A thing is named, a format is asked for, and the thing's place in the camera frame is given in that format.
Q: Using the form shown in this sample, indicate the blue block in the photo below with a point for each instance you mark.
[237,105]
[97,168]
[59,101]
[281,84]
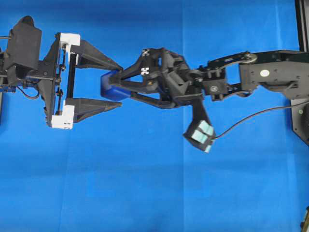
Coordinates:
[111,92]

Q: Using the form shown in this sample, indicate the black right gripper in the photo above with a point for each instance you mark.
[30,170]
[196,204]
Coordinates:
[168,82]

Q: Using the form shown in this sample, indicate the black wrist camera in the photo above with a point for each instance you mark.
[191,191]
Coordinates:
[23,49]
[200,132]

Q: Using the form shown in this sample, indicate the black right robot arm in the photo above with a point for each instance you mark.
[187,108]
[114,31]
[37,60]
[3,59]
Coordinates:
[242,73]

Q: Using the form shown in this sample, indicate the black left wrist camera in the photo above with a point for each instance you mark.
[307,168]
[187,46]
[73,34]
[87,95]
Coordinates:
[23,49]

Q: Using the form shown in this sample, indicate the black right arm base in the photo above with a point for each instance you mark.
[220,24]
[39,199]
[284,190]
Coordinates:
[300,114]

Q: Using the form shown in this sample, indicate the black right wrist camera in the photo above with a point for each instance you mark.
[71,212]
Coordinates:
[200,132]

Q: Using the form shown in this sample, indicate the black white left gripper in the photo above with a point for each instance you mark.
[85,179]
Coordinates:
[68,46]

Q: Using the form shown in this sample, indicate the dark object bottom right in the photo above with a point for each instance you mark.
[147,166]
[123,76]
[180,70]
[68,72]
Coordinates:
[304,225]

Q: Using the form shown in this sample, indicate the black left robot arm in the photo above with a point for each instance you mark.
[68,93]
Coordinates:
[32,79]

